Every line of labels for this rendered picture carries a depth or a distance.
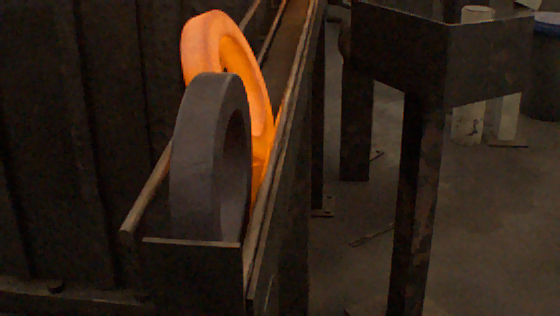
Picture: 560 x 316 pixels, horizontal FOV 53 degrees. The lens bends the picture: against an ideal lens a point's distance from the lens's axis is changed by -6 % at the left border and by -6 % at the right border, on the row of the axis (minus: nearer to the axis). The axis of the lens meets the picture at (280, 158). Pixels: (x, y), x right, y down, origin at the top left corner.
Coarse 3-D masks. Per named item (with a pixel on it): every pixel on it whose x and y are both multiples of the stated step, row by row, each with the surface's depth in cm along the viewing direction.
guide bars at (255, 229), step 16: (304, 32) 101; (288, 80) 82; (288, 96) 77; (288, 112) 74; (272, 144) 66; (272, 160) 63; (272, 176) 61; (256, 208) 55; (256, 224) 53; (256, 240) 51
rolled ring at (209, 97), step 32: (192, 96) 45; (224, 96) 46; (192, 128) 44; (224, 128) 46; (192, 160) 43; (224, 160) 58; (192, 192) 43; (224, 192) 58; (192, 224) 43; (224, 224) 56
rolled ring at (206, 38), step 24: (192, 24) 64; (216, 24) 66; (192, 48) 62; (216, 48) 64; (240, 48) 73; (192, 72) 61; (240, 72) 75; (264, 96) 76; (264, 120) 74; (264, 144) 70
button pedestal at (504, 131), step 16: (512, 0) 208; (528, 0) 196; (512, 16) 206; (512, 96) 219; (496, 112) 229; (512, 112) 221; (496, 128) 228; (512, 128) 224; (496, 144) 223; (512, 144) 223
